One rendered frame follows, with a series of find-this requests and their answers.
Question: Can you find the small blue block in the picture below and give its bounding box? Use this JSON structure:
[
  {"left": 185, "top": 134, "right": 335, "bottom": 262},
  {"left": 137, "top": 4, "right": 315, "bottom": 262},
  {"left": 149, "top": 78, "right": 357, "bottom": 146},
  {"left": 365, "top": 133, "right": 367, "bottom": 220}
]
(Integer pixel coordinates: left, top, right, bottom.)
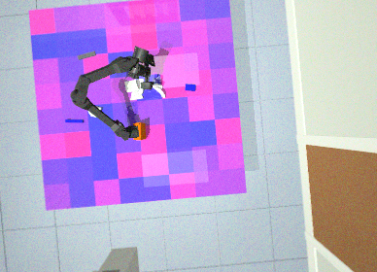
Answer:
[{"left": 185, "top": 85, "right": 195, "bottom": 91}]

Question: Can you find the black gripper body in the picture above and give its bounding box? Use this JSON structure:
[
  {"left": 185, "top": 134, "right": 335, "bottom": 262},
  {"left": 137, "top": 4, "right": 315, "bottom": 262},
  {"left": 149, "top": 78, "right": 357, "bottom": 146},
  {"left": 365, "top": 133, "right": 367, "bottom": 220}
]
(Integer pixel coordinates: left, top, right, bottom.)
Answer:
[{"left": 141, "top": 53, "right": 154, "bottom": 90}]

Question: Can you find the grey flat bar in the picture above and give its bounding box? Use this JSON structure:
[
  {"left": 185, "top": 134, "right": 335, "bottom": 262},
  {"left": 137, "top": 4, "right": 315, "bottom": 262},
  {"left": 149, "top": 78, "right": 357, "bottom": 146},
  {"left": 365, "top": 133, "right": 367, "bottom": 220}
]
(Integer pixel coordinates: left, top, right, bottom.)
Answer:
[{"left": 77, "top": 51, "right": 96, "bottom": 60}]

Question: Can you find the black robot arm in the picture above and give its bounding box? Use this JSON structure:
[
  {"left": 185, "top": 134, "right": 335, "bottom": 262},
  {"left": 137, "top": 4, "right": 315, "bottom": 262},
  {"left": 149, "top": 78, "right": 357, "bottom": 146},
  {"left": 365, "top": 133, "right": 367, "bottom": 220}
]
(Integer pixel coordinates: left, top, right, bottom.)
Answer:
[{"left": 70, "top": 46, "right": 149, "bottom": 141}]

